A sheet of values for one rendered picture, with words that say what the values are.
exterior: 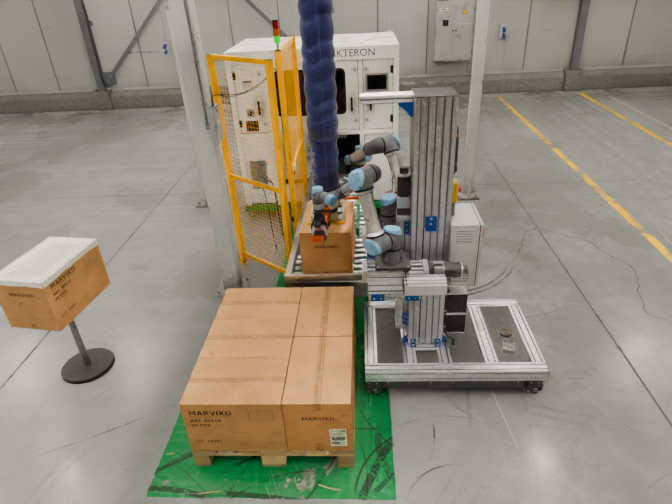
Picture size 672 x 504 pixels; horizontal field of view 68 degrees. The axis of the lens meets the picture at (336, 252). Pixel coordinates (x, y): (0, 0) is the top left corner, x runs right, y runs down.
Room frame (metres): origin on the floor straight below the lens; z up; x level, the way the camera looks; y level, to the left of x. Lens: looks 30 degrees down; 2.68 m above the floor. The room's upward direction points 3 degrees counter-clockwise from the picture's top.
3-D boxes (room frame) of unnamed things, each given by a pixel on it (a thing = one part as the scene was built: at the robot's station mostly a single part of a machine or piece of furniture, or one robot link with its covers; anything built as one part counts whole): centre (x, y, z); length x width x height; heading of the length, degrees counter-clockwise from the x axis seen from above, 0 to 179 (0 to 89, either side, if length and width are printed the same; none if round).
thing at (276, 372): (2.63, 0.42, 0.34); 1.20 x 1.00 x 0.40; 176
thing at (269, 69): (4.34, 0.71, 1.05); 0.87 x 0.10 x 2.10; 48
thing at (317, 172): (3.64, 0.04, 1.68); 0.22 x 0.22 x 1.04
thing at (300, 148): (5.08, 0.36, 1.05); 1.17 x 0.10 x 2.10; 176
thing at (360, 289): (3.28, 0.07, 0.48); 0.70 x 0.03 x 0.15; 86
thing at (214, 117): (4.09, 0.93, 1.62); 0.20 x 0.05 x 0.30; 176
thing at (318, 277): (3.28, 0.07, 0.58); 0.70 x 0.03 x 0.06; 86
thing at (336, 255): (3.63, 0.05, 0.75); 0.60 x 0.40 x 0.40; 174
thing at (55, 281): (3.07, 2.05, 0.82); 0.60 x 0.40 x 0.40; 168
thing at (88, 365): (3.07, 2.05, 0.31); 0.40 x 0.40 x 0.62
